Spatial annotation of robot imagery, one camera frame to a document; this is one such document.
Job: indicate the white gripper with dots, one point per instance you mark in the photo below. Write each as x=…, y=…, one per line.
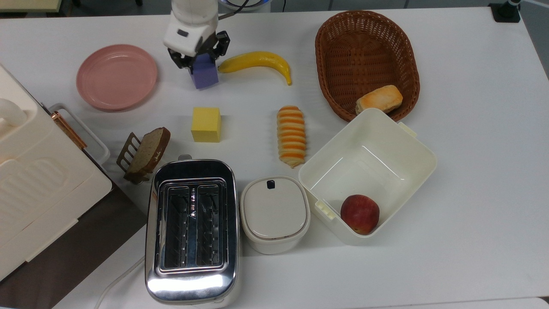
x=188, y=34

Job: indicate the purple cube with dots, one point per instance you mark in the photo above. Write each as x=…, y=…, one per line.
x=205, y=74

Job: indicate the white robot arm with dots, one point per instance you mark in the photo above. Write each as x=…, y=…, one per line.
x=194, y=7

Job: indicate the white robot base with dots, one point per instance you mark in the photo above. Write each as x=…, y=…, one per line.
x=257, y=3

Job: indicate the yellow cube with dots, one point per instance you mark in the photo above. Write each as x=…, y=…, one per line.
x=206, y=125

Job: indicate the pink round plate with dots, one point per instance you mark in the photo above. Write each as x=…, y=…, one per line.
x=116, y=76

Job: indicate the yellow banana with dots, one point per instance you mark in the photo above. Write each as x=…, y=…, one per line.
x=257, y=60

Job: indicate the brown bread slice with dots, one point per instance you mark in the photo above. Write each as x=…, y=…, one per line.
x=149, y=151

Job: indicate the orange striped spiral bread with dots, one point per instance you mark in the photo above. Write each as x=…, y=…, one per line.
x=291, y=137

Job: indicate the brown toast rack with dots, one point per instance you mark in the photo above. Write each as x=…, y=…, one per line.
x=125, y=154

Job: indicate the brown wicker basket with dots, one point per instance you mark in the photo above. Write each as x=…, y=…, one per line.
x=360, y=56

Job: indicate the cream lidded square container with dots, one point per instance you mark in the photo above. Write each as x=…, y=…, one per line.
x=274, y=212

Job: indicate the pale yellow side table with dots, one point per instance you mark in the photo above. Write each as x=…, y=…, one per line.
x=28, y=4

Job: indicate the golden bread roll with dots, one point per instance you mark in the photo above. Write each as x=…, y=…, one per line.
x=379, y=99

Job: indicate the cream open plastic box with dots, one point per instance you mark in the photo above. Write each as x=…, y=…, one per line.
x=377, y=159

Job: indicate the cream white countertop appliance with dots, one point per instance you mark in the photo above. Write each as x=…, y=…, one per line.
x=38, y=189

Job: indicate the red apple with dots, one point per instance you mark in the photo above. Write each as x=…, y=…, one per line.
x=360, y=213

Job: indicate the chrome two-slot toaster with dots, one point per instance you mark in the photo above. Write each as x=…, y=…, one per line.
x=191, y=283

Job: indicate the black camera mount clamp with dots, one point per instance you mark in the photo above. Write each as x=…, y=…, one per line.
x=506, y=12

